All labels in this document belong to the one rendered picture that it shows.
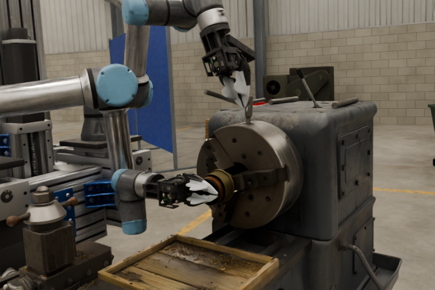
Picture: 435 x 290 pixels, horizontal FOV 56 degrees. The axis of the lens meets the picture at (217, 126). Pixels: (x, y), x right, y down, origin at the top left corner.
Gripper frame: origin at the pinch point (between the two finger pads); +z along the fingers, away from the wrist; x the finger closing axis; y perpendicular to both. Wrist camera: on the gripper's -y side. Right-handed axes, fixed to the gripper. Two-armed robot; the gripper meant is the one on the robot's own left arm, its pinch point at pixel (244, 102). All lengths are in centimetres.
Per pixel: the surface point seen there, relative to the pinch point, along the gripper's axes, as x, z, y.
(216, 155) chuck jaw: -17.4, 10.7, -4.4
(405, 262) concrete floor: -46, 123, -214
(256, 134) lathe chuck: -5.7, 8.6, -9.7
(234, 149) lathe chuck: -14.5, 10.4, -9.7
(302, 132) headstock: 0.7, 11.9, -25.3
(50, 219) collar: -19, 13, 49
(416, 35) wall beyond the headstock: -104, -124, -995
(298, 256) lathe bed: -8.2, 45.8, -14.7
